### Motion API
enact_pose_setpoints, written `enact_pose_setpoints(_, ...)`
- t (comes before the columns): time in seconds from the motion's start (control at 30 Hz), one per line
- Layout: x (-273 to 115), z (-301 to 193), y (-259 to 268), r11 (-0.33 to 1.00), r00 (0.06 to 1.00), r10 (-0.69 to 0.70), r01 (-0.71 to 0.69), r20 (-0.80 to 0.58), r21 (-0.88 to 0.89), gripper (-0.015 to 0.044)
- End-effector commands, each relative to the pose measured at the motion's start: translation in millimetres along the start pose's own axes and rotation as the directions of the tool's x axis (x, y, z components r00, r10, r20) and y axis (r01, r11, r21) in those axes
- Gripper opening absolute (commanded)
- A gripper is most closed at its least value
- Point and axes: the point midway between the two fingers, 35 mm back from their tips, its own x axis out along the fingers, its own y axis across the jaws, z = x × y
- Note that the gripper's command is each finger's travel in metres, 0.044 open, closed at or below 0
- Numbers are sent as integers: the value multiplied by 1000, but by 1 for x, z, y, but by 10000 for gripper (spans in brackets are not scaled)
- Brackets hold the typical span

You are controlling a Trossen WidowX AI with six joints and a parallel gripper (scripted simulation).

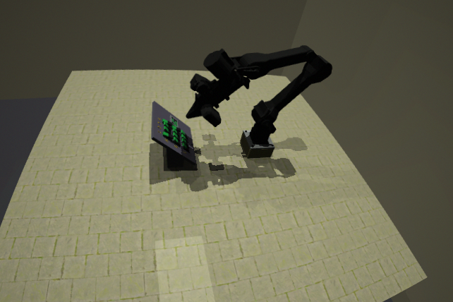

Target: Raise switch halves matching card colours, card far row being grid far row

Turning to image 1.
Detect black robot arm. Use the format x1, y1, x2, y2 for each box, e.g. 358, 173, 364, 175
190, 45, 332, 145

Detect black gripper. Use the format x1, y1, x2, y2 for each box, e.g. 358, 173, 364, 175
186, 80, 231, 127

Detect dark grey switch panel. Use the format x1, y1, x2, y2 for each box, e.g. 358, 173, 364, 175
151, 101, 196, 168

